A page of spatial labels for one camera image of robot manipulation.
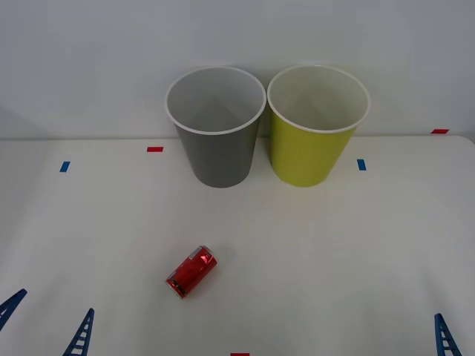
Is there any red drink can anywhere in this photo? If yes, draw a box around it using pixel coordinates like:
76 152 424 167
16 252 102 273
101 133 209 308
164 244 217 300

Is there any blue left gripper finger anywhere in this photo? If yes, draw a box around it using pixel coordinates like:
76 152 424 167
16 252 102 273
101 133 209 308
0 289 28 324
62 307 96 356

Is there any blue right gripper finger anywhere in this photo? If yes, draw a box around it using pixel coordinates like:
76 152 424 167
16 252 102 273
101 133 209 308
434 313 463 356

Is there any yellow-green plastic bin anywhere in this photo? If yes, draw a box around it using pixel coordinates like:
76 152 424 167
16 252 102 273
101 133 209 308
266 64 372 188

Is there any grey plastic bin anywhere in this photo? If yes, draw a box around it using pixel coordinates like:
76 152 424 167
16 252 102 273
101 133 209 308
164 65 267 189

